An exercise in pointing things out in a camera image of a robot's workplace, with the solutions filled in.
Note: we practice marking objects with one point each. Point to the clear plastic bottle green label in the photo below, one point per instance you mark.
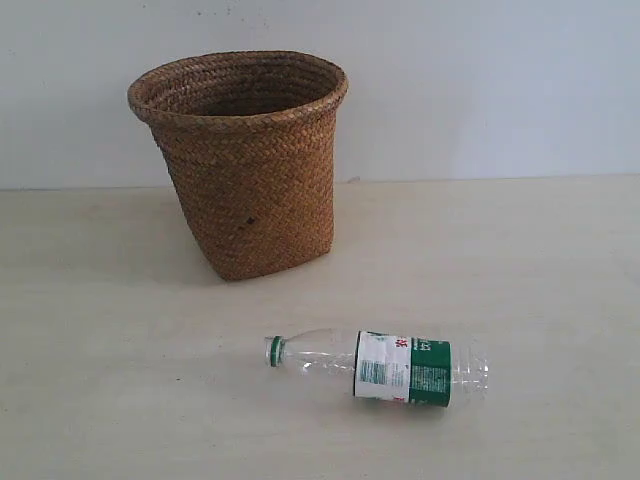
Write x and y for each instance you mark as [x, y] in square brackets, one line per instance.
[382, 366]

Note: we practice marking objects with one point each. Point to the brown woven wicker basket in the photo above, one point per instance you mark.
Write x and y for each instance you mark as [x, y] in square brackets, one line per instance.
[248, 141]

